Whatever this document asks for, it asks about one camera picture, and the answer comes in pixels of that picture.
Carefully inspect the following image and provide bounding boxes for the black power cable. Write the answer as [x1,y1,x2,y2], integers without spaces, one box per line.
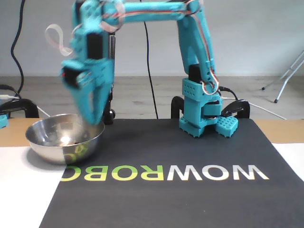
[218,86,238,102]

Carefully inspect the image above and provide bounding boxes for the black table clamp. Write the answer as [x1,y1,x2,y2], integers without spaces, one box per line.
[171,96,185,119]
[0,98,40,119]
[220,99,251,119]

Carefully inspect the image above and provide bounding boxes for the metal bowl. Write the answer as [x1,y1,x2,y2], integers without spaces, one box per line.
[25,113,105,166]

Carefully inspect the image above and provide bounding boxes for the white stand legs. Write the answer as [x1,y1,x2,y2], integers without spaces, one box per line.
[261,49,304,103]

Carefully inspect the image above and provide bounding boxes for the thin black hanging cable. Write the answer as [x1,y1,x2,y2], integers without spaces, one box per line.
[142,21,159,119]

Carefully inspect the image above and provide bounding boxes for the red white black servo wire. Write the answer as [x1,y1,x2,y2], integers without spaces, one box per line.
[101,0,126,33]
[45,23,73,57]
[190,13,220,94]

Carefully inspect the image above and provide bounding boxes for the black mat with WOWROBO print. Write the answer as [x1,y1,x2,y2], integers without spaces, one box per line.
[39,118,304,228]

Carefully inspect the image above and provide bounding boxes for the white sheet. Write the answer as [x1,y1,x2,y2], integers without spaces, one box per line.
[0,145,68,228]
[270,142,304,188]

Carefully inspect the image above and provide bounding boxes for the dark blue hanging cable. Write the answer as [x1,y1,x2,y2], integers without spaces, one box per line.
[10,0,26,98]

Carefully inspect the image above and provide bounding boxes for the small teal printed part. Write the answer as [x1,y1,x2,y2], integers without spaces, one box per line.
[0,113,9,130]

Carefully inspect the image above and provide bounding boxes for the teal gripper black motor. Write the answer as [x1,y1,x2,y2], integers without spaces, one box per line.
[60,57,115,126]

